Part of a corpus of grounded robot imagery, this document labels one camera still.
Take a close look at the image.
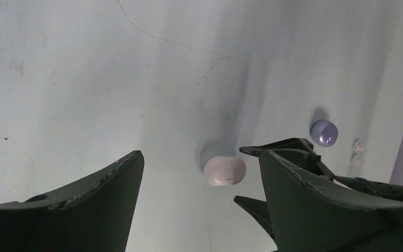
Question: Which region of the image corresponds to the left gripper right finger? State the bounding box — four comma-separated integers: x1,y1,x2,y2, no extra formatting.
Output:
259,151,403,251

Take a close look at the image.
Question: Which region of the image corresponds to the white earbud charging case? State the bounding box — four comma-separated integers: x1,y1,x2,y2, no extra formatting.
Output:
203,156,247,186

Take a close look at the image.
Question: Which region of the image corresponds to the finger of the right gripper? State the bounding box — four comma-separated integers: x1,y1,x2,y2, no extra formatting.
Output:
234,195,274,240
239,138,335,179

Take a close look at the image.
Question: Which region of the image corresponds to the white earbud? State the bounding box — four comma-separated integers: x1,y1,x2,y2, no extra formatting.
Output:
353,140,364,152
351,155,362,166

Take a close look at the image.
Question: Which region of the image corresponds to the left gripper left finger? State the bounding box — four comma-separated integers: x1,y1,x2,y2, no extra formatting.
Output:
0,150,144,251

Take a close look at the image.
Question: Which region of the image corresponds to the purple earbud charging case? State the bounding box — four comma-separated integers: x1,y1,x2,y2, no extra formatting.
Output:
310,120,338,147

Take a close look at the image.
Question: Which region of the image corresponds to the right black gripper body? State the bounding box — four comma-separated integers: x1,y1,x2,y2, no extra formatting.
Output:
326,175,403,202

